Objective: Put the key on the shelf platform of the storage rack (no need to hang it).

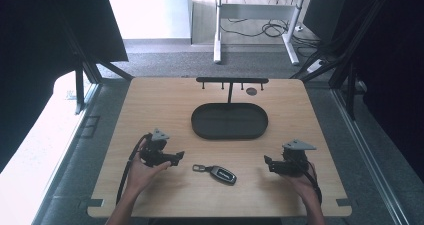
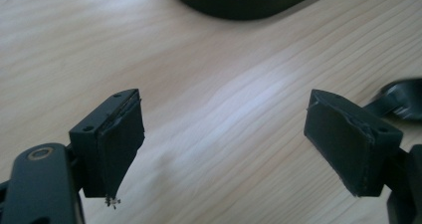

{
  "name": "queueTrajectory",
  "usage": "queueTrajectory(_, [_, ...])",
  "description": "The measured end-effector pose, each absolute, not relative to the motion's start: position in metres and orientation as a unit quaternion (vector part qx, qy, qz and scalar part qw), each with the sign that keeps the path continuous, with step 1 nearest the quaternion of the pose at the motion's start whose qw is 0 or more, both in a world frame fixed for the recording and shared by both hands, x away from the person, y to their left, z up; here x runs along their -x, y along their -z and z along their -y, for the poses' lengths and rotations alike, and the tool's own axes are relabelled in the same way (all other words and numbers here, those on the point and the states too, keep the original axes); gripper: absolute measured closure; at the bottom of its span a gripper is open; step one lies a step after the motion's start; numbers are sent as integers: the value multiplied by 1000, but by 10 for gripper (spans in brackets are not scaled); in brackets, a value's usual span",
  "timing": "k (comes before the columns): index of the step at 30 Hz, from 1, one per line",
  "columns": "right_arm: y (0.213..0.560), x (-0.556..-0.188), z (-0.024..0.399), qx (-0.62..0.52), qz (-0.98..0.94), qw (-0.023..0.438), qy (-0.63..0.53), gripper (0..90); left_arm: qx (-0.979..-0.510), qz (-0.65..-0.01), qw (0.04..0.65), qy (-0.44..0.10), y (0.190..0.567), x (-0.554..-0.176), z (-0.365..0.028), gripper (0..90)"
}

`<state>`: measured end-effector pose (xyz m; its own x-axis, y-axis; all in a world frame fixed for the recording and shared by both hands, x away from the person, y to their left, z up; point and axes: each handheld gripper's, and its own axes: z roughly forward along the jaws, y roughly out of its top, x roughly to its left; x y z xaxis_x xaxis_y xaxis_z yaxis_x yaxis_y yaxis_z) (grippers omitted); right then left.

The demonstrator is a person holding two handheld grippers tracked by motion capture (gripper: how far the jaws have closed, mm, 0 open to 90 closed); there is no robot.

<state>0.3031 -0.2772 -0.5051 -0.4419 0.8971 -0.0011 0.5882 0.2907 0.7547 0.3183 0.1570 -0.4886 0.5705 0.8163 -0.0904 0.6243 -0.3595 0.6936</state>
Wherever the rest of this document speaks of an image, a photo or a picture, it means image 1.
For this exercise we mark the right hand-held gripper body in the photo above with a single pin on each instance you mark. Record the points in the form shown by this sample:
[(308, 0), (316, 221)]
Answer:
[(293, 161)]

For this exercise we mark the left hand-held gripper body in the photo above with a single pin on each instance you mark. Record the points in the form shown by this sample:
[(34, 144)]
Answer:
[(154, 151)]

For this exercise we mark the person's right hand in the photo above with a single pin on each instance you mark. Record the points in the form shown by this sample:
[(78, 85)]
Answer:
[(301, 185)]

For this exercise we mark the person's left hand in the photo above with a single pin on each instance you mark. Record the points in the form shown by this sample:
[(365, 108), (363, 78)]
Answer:
[(141, 176)]

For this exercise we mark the black key rack with tray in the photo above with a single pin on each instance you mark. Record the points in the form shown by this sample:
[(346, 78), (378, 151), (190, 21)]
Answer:
[(229, 121)]

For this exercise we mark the white power strip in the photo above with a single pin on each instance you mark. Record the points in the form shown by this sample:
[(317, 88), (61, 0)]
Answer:
[(315, 65)]

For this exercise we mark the dark curtain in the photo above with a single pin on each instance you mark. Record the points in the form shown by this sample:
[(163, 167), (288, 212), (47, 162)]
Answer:
[(396, 68), (36, 51)]

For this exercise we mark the aluminium rail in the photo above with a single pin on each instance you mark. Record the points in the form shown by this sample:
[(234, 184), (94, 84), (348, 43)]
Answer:
[(366, 158)]

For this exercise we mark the black metal frame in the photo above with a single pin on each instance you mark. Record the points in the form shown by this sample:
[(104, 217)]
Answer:
[(83, 71), (346, 65)]

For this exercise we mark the white desk frame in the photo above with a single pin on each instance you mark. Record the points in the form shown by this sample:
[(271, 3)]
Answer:
[(218, 35)]

